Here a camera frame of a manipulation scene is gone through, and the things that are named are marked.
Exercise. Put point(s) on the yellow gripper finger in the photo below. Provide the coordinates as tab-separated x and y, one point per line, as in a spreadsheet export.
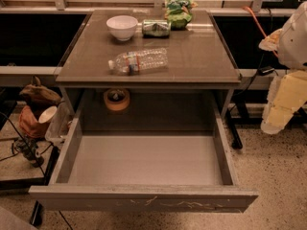
286	96
271	42

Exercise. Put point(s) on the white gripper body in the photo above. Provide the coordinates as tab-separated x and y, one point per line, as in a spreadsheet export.
294	42

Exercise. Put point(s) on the clear plastic water bottle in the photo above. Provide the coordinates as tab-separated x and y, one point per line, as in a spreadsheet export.
135	62

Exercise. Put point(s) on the grey cabinet with top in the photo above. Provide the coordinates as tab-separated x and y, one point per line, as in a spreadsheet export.
180	82

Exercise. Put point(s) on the open grey top drawer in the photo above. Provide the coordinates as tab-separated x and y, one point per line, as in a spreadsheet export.
166	173

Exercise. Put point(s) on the black power adapter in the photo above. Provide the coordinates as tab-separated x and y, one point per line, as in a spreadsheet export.
263	71

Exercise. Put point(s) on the green chip bag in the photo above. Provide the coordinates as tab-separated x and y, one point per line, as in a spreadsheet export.
179	13

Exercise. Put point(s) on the green soda can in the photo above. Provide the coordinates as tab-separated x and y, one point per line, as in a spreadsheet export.
156	28

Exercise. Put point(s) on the white ceramic bowl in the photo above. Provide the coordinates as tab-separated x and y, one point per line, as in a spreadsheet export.
122	27

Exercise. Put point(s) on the roll of tan tape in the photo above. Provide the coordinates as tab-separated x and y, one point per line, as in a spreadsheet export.
117	99

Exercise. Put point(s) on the clear plastic container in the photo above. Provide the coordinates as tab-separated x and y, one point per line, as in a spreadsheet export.
58	128

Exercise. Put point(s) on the white cup on floor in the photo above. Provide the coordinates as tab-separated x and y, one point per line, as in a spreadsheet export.
47	115

